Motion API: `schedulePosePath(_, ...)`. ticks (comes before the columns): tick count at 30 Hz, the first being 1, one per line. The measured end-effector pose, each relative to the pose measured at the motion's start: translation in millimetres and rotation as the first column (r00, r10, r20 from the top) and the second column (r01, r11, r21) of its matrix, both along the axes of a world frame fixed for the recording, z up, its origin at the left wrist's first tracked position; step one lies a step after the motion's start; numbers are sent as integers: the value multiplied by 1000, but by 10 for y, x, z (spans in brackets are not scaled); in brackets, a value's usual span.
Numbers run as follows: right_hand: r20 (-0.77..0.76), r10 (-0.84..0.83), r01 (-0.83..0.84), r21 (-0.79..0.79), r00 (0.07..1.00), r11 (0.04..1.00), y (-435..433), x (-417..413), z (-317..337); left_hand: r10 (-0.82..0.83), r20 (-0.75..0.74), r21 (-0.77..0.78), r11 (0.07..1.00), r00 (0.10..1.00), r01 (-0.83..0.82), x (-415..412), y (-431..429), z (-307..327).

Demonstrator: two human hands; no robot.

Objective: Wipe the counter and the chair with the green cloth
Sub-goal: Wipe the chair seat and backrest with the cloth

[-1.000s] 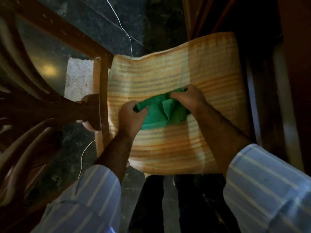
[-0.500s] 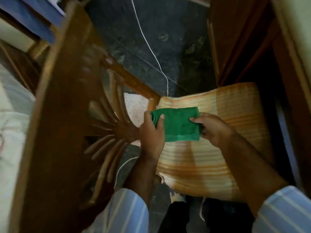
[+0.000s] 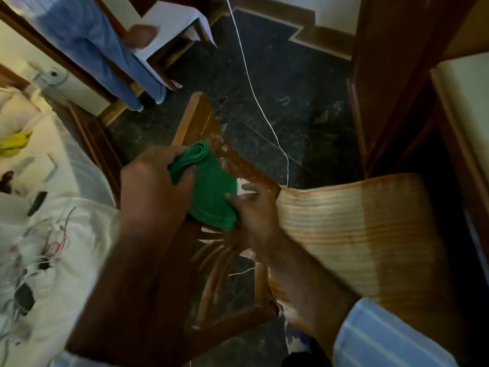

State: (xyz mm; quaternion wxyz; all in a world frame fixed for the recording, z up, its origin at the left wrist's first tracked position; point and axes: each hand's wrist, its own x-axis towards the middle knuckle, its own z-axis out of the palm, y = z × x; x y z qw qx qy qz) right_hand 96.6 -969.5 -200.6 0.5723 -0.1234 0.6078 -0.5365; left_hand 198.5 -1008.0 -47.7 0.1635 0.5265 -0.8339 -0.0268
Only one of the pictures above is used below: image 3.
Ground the person's right hand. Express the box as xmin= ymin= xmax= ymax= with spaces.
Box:
xmin=225 ymin=182 xmax=283 ymax=262

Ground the person's left hand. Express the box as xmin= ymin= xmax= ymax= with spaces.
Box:
xmin=120 ymin=145 xmax=196 ymax=235

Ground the green cloth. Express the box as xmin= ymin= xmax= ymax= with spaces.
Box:
xmin=168 ymin=141 xmax=240 ymax=232

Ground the person's left forearm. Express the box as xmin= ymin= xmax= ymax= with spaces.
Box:
xmin=66 ymin=216 xmax=193 ymax=364

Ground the person's right forearm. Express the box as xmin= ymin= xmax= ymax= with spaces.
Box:
xmin=263 ymin=231 xmax=361 ymax=360

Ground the wooden chair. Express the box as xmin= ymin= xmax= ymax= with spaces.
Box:
xmin=171 ymin=91 xmax=284 ymax=358

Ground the orange striped towel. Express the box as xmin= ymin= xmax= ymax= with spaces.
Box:
xmin=267 ymin=173 xmax=471 ymax=365

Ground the bed with white sheet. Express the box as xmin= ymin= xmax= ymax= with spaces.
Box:
xmin=0 ymin=86 xmax=122 ymax=367

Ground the black remote control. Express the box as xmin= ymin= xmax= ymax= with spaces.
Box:
xmin=26 ymin=191 xmax=49 ymax=217

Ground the yellow cloth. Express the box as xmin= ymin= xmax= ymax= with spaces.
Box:
xmin=0 ymin=130 xmax=33 ymax=158

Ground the light blue striped shirt sleeve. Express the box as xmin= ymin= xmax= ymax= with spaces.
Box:
xmin=332 ymin=297 xmax=459 ymax=367

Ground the wooden wardrobe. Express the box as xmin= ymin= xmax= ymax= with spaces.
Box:
xmin=347 ymin=0 xmax=489 ymax=264

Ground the white cable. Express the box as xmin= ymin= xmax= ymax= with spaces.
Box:
xmin=225 ymin=0 xmax=290 ymax=188

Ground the white wall socket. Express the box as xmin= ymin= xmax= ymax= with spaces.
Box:
xmin=34 ymin=66 xmax=70 ymax=89

